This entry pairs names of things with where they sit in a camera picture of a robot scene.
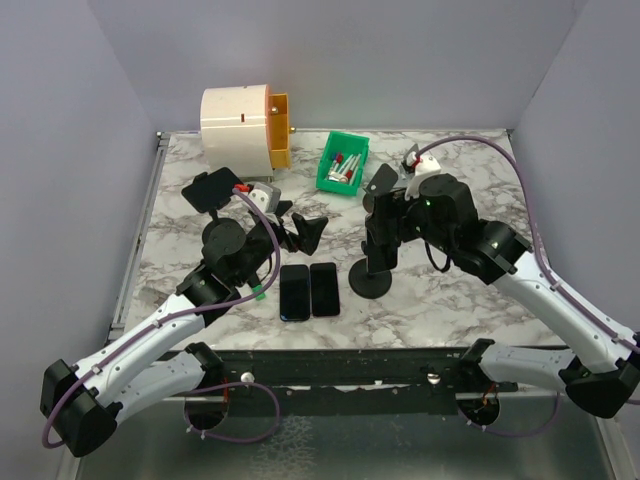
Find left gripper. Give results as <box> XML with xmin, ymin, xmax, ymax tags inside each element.
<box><xmin>235</xmin><ymin>201</ymin><xmax>328</xmax><ymax>287</ymax></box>

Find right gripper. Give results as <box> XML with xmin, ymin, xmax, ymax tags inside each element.
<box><xmin>365</xmin><ymin>187</ymin><xmax>455</xmax><ymax>256</ymax></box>

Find black phone stand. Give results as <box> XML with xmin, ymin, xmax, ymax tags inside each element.
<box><xmin>348</xmin><ymin>214</ymin><xmax>394</xmax><ymax>301</ymax></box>
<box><xmin>181</xmin><ymin>167</ymin><xmax>243</xmax><ymax>243</ymax></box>

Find brown base phone stand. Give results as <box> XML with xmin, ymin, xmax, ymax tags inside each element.
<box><xmin>362</xmin><ymin>164</ymin><xmax>399</xmax><ymax>213</ymax></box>

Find purple edged phone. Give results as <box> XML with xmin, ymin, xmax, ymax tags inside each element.
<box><xmin>310</xmin><ymin>262</ymin><xmax>340</xmax><ymax>317</ymax></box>

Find black phone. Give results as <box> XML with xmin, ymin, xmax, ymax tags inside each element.
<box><xmin>279</xmin><ymin>264</ymin><xmax>311</xmax><ymax>322</ymax></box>

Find white folding phone stand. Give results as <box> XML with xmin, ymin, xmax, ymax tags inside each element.
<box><xmin>399</xmin><ymin>144</ymin><xmax>420</xmax><ymax>177</ymax></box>

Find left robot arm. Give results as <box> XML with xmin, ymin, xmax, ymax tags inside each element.
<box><xmin>40</xmin><ymin>195</ymin><xmax>328</xmax><ymax>458</ymax></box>

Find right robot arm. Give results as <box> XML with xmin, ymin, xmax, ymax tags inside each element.
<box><xmin>359</xmin><ymin>166</ymin><xmax>639</xmax><ymax>419</ymax></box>

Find markers in green bin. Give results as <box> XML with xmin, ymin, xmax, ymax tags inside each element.
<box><xmin>327</xmin><ymin>154</ymin><xmax>361</xmax><ymax>184</ymax></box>

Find green plastic bin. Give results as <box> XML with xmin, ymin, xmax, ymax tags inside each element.
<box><xmin>316</xmin><ymin>131</ymin><xmax>369</xmax><ymax>196</ymax></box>

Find green highlighter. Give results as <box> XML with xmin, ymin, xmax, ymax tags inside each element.
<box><xmin>252</xmin><ymin>284</ymin><xmax>266</xmax><ymax>301</ymax></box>

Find orange drawer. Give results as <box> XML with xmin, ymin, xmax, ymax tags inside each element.
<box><xmin>267</xmin><ymin>93</ymin><xmax>294</xmax><ymax>170</ymax></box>

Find white round drawer cabinet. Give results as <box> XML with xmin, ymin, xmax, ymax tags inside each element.
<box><xmin>200</xmin><ymin>84</ymin><xmax>273</xmax><ymax>179</ymax></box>

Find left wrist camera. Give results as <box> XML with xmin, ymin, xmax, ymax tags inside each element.
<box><xmin>249</xmin><ymin>182</ymin><xmax>281</xmax><ymax>221</ymax></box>

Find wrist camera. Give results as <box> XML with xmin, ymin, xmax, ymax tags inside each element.
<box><xmin>399</xmin><ymin>154</ymin><xmax>441</xmax><ymax>200</ymax></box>
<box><xmin>249</xmin><ymin>182</ymin><xmax>281</xmax><ymax>221</ymax></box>

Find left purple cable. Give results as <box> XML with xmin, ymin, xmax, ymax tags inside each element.
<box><xmin>41</xmin><ymin>192</ymin><xmax>281</xmax><ymax>449</ymax></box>

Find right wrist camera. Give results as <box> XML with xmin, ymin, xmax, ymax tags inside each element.
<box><xmin>399</xmin><ymin>154</ymin><xmax>441</xmax><ymax>200</ymax></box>

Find black front mounting rail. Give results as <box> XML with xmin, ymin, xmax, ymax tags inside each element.
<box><xmin>164</xmin><ymin>344</ymin><xmax>521</xmax><ymax>419</ymax></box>

